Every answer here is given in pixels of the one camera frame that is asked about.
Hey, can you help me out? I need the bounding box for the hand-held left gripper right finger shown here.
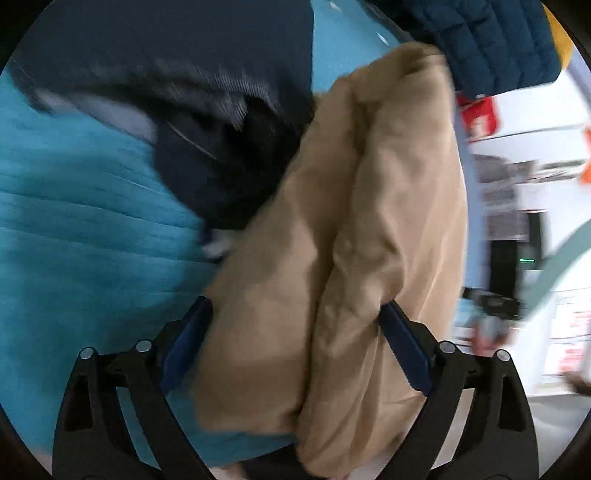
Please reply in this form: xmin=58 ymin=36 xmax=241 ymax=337
xmin=379 ymin=300 xmax=540 ymax=480

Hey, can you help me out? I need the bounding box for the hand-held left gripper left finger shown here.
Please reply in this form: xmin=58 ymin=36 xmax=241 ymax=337
xmin=52 ymin=296 xmax=220 ymax=480

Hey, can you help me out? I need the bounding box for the tan garment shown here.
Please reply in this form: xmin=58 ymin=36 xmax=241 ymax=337
xmin=191 ymin=41 xmax=469 ymax=478

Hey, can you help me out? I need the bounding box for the person's right hand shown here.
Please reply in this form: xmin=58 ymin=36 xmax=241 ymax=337
xmin=471 ymin=316 xmax=509 ymax=354

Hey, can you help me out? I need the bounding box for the grey patterned cloth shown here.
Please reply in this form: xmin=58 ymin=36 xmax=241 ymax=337
xmin=471 ymin=154 xmax=532 ymax=241

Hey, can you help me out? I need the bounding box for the teal printed bedspread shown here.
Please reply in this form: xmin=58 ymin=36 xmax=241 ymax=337
xmin=0 ymin=0 xmax=407 ymax=467

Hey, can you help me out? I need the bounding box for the red printed object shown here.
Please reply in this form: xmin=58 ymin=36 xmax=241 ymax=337
xmin=456 ymin=93 xmax=502 ymax=139

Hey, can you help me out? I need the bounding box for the dark teal puffer jacket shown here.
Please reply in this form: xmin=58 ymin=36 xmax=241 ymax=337
xmin=369 ymin=0 xmax=561 ymax=100

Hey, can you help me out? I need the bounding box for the yellow object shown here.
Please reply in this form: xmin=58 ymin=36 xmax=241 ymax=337
xmin=542 ymin=4 xmax=575 ymax=72

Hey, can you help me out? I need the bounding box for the dark navy folded garment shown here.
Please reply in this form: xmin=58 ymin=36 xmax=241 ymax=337
xmin=9 ymin=0 xmax=319 ymax=232

